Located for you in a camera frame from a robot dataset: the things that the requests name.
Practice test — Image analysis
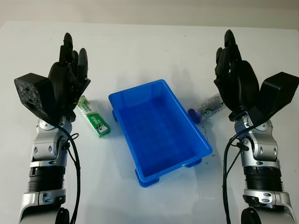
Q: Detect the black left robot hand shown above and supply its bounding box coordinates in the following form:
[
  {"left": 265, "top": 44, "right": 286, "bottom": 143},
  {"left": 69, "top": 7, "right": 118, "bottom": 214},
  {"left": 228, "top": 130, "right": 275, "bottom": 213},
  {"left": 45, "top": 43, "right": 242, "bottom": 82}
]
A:
[{"left": 47, "top": 32, "right": 92, "bottom": 123}]

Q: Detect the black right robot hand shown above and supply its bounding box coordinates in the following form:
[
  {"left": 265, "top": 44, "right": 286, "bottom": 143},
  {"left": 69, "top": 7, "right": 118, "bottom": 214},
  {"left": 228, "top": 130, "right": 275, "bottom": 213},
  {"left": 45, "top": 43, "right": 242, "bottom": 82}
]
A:
[{"left": 213, "top": 29, "right": 260, "bottom": 118}]

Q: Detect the clear tube with blue cap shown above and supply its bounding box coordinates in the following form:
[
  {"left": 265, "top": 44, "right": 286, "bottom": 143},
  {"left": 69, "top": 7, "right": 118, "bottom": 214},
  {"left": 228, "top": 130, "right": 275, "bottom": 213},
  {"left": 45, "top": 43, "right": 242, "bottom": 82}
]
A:
[{"left": 188, "top": 92, "right": 226, "bottom": 123}]

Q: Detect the blue plastic tray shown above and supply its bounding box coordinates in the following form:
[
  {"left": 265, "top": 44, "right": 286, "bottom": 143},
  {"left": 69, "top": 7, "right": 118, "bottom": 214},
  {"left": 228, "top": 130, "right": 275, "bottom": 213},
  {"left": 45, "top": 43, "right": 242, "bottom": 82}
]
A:
[{"left": 108, "top": 79, "right": 214, "bottom": 189}]

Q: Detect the green toothpaste box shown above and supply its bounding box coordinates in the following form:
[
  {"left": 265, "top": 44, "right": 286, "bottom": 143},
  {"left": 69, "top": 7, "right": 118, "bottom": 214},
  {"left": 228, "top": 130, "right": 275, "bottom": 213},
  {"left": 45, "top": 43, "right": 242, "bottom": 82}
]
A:
[{"left": 77, "top": 95, "right": 111, "bottom": 139}]

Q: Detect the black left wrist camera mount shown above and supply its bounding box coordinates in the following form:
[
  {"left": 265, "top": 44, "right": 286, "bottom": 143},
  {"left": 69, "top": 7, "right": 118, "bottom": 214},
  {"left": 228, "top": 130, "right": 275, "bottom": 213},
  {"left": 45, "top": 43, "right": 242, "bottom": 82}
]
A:
[{"left": 14, "top": 72, "right": 57, "bottom": 125}]

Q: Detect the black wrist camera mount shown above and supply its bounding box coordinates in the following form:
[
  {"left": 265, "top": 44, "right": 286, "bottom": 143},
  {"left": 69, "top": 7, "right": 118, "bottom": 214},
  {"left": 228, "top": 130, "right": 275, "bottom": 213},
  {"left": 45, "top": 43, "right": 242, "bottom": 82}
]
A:
[
  {"left": 14, "top": 72, "right": 57, "bottom": 125},
  {"left": 248, "top": 72, "right": 299, "bottom": 128}
]

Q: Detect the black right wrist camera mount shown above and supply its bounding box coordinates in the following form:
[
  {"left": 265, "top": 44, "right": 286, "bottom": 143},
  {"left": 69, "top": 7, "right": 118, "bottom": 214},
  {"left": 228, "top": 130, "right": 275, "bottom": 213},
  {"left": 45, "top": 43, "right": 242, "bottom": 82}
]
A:
[{"left": 248, "top": 72, "right": 299, "bottom": 128}]

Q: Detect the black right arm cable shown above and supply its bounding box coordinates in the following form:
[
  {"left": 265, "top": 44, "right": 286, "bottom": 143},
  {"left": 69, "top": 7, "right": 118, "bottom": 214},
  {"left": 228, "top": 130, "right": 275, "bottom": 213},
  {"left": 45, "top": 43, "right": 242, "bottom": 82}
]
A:
[{"left": 221, "top": 126, "right": 255, "bottom": 224}]

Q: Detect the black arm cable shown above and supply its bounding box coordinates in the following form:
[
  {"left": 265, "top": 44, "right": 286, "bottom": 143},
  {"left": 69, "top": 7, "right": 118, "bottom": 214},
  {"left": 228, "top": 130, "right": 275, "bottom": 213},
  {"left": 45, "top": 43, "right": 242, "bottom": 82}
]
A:
[
  {"left": 221, "top": 126, "right": 255, "bottom": 224},
  {"left": 57, "top": 125, "right": 81, "bottom": 224}
]

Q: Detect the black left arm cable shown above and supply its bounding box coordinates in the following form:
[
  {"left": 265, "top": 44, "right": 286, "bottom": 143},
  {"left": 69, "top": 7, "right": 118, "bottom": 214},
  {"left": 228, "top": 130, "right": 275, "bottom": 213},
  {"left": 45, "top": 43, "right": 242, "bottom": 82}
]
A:
[{"left": 57, "top": 125, "right": 81, "bottom": 224}]

